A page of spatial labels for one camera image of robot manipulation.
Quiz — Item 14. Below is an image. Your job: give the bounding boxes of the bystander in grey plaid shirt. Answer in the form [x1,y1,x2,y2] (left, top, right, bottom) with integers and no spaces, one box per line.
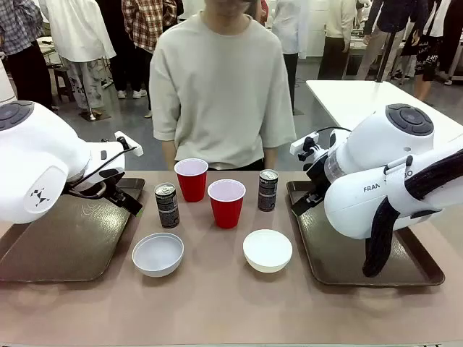
[0,0,54,109]

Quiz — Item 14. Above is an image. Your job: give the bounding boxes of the bystander in beige trousers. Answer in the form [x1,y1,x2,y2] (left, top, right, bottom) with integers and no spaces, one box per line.
[356,0,422,81]

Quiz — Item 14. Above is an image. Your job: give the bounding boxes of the person's right forearm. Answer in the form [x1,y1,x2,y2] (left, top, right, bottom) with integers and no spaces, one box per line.
[161,140,179,171]

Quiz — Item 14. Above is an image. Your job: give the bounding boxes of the person's left forearm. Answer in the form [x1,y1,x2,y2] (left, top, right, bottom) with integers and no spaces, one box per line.
[263,146,280,171]

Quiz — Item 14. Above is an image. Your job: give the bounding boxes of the red plastic cup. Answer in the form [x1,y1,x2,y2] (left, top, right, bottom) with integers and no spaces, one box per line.
[207,179,247,230]
[174,158,210,203]

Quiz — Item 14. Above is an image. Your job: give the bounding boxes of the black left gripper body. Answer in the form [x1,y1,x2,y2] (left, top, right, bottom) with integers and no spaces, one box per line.
[67,167,127,200]

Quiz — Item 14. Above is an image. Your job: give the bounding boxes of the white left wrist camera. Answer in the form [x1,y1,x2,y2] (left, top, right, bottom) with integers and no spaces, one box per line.
[114,130,144,157]

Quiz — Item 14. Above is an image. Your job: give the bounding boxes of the bystander in printed black shorts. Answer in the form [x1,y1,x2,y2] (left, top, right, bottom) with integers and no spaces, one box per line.
[399,0,448,103]

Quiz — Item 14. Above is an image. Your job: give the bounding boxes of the figure in white shirt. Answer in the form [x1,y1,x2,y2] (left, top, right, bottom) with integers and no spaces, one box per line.
[38,0,117,121]

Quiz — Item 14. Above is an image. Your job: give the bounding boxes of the black braided cable sleeve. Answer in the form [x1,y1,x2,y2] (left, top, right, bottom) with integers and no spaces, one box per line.
[362,147,463,279]

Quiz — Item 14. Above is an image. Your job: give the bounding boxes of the dark wooden stool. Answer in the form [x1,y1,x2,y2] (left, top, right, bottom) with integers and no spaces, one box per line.
[53,67,77,104]

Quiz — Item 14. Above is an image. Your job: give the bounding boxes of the bystander in red plaid shirt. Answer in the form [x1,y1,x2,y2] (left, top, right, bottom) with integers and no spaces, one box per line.
[108,0,178,100]

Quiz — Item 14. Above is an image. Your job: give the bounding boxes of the matte white bowl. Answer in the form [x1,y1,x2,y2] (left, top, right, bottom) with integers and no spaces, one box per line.
[242,228,293,274]

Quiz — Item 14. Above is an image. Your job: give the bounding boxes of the bystander in dark clothes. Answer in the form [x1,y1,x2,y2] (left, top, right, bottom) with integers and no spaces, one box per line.
[437,0,463,86]

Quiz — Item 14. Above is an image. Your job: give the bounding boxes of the brown plastic tray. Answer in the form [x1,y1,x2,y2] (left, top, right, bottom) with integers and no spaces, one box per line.
[286,179,446,288]
[0,176,146,283]

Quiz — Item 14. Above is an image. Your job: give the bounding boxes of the bystander in white coat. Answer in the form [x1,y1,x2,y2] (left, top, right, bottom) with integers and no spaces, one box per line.
[271,0,310,113]

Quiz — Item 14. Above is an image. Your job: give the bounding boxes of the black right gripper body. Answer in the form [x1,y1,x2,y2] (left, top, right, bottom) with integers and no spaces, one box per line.
[302,162,328,198]

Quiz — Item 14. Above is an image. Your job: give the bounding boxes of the black vertical pole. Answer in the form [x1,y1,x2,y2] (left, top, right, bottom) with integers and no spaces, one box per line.
[375,31,396,83]

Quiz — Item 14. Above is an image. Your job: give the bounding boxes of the glossy white plastic bowl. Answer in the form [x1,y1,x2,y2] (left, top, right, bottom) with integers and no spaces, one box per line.
[131,232,185,278]

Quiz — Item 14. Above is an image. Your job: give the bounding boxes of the person in beige t-shirt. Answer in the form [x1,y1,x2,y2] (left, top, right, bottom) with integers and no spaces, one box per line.
[148,0,297,171]

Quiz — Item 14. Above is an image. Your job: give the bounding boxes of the black drink can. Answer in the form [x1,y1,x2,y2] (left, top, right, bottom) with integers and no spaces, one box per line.
[257,168,279,213]
[154,182,181,229]

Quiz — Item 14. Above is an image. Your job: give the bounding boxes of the bystander in cream sweater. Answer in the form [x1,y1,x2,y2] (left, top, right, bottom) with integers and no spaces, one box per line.
[317,0,359,81]

